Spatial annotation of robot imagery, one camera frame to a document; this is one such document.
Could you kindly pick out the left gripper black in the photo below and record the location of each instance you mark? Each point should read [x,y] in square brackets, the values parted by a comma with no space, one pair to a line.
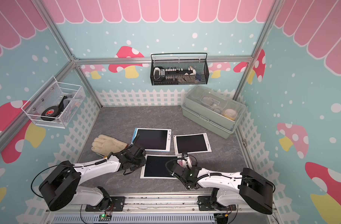
[143,163]

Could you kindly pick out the white drawing tablet front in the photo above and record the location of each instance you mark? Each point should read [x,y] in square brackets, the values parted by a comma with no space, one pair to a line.
[155,167]

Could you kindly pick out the white drawing tablet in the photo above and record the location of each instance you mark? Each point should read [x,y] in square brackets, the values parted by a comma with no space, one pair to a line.
[155,167]
[190,144]

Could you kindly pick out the pink cleaning cloth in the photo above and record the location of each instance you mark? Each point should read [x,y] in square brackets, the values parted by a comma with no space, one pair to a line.
[184,162]

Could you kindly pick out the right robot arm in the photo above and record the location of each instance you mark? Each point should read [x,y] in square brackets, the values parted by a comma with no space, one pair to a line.
[240,188]

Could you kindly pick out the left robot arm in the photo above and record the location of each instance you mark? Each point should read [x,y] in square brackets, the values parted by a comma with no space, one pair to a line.
[63,186]

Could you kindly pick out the blue framed drawing tablet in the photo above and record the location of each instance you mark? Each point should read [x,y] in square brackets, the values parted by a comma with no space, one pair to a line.
[153,139]

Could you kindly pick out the white drawing tablet right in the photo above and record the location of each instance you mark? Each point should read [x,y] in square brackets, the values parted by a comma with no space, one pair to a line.
[190,144]

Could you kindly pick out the beige work glove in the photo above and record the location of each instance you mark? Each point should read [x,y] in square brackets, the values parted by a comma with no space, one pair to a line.
[104,145]

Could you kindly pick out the green translucent storage box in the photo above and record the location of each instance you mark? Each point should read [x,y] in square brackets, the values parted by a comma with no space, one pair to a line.
[213,111]

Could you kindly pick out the black tape roll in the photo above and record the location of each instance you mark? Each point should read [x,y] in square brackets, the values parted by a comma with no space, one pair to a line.
[50,113]

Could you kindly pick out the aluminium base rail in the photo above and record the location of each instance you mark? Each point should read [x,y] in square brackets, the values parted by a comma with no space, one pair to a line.
[178,208]

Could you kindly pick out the clear acrylic wall bin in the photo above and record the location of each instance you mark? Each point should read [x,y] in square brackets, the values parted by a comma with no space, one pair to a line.
[68,97]

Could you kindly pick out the black wire mesh basket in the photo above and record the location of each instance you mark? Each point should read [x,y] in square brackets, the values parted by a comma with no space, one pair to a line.
[179,69]

